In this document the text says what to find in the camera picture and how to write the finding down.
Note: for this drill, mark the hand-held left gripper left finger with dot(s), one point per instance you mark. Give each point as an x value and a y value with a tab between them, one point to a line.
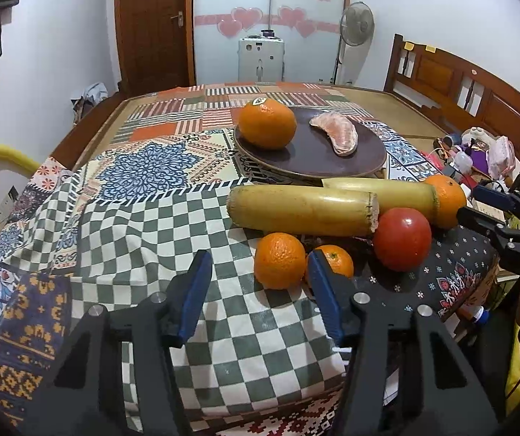
194	290

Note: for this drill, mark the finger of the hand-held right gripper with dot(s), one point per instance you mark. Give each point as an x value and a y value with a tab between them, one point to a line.
478	222
492	196

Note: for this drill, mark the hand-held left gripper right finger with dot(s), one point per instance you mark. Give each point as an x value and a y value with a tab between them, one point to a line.
323	290

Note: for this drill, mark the small orange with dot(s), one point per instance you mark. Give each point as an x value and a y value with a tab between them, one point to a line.
338	261
279	261

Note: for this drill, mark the medium orange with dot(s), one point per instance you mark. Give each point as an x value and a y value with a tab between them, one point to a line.
450	200

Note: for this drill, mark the red tomato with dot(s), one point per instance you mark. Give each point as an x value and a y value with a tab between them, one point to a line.
401	238

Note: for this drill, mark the yellow sugarcane piece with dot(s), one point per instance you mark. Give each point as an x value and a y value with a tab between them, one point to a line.
392	190
301	209

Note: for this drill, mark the dark brown round plate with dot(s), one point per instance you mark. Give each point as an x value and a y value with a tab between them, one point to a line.
305	147

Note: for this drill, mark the pink quilted pouch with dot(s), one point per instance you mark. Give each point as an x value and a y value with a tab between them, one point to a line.
502	159

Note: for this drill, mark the purple doll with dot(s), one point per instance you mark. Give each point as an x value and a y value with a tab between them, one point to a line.
478	156

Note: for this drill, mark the white round bottle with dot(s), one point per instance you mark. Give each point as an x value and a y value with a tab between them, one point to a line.
462	161

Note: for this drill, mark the white plush toy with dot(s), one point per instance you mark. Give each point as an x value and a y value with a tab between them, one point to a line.
476	134

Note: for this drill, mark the white bottle with blue cap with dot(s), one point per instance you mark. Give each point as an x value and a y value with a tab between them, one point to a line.
476	314

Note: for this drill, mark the patchwork printed tablecloth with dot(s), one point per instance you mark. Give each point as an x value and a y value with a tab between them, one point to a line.
151	200

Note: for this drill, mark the peeled pomelo segment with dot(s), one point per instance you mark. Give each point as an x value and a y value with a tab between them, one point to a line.
339	134

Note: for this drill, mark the large orange with sticker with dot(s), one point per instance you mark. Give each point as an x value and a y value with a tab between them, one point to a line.
267	122

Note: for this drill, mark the white standing fan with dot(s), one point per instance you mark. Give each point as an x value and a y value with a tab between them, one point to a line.
356	22

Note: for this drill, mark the grey clothes pile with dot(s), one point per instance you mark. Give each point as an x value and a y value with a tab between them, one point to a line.
91	95

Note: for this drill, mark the white boxy appliance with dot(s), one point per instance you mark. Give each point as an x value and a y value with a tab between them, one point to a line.
260	61

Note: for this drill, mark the brown wooden door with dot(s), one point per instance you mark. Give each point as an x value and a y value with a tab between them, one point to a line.
151	27

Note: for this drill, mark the pink heart decals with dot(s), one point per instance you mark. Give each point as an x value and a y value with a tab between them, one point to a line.
246	17

